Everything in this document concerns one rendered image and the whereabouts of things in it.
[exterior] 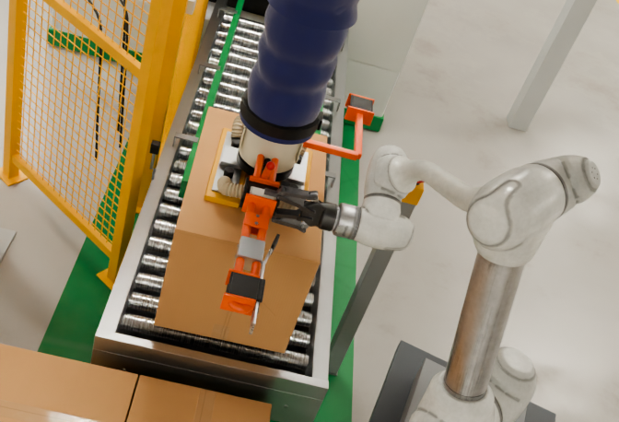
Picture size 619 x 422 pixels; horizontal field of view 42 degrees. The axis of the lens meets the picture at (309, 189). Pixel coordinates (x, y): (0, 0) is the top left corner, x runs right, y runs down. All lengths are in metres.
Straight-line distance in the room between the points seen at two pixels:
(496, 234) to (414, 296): 2.20
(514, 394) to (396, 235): 0.49
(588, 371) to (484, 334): 2.16
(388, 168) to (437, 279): 1.81
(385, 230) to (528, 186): 0.59
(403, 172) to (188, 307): 0.74
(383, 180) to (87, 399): 1.01
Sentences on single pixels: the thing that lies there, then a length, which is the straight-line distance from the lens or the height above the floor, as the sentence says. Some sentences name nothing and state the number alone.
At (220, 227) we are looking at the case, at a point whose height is 1.03.
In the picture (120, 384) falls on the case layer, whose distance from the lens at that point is 2.40.
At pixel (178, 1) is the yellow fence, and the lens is 3.10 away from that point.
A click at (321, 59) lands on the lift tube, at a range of 2.05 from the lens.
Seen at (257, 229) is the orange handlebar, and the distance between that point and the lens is 2.03.
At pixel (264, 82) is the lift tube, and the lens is 2.12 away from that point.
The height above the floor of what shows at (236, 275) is 1.18.
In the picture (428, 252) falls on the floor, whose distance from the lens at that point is 4.00.
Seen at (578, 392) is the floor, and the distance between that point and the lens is 3.79.
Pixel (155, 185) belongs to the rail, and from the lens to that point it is 2.93.
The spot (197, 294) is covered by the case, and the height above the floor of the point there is 0.80.
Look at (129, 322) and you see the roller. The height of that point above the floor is 0.54.
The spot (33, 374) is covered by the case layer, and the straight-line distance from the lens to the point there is 2.41.
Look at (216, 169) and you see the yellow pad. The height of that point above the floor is 1.04.
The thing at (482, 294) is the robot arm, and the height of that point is 1.40.
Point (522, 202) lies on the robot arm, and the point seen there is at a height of 1.65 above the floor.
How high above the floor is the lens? 2.49
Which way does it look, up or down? 38 degrees down
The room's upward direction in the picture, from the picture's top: 19 degrees clockwise
